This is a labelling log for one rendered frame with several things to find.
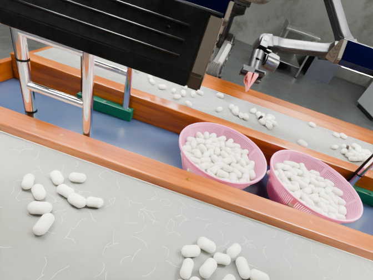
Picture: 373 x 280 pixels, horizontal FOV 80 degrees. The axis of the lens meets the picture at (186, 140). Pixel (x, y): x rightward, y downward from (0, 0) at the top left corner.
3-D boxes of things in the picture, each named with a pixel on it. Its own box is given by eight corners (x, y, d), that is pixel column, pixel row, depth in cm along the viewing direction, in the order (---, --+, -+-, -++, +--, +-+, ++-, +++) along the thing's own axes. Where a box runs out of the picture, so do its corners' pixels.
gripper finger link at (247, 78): (260, 91, 92) (265, 72, 95) (243, 85, 92) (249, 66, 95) (254, 98, 99) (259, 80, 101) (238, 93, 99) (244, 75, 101)
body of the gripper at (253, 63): (265, 75, 94) (269, 61, 96) (242, 67, 95) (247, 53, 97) (259, 83, 101) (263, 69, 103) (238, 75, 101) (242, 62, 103)
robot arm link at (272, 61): (254, 43, 106) (263, 33, 97) (275, 53, 107) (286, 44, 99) (246, 65, 104) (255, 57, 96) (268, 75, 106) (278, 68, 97)
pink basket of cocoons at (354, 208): (244, 166, 76) (256, 145, 71) (306, 172, 84) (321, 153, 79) (282, 242, 56) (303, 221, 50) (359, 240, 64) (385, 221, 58)
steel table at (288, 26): (292, 61, 643) (311, 26, 588) (297, 79, 492) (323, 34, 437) (269, 53, 651) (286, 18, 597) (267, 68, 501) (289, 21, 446)
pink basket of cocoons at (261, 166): (181, 135, 81) (188, 113, 76) (251, 159, 81) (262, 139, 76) (160, 187, 59) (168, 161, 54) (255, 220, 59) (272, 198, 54)
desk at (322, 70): (321, 72, 632) (336, 48, 594) (329, 85, 532) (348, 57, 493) (298, 64, 640) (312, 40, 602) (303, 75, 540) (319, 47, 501)
